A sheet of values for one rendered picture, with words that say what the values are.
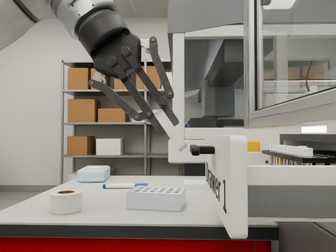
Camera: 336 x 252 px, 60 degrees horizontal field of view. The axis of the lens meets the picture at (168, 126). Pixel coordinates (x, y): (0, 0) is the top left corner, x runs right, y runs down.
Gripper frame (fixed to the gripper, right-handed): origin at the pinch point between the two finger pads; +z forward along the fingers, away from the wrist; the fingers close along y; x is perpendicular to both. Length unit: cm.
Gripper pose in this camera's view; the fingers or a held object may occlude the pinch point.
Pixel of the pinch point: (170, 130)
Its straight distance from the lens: 45.4
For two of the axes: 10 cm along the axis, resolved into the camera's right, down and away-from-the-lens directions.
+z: 5.7, 8.2, -0.4
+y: 8.2, -5.7, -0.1
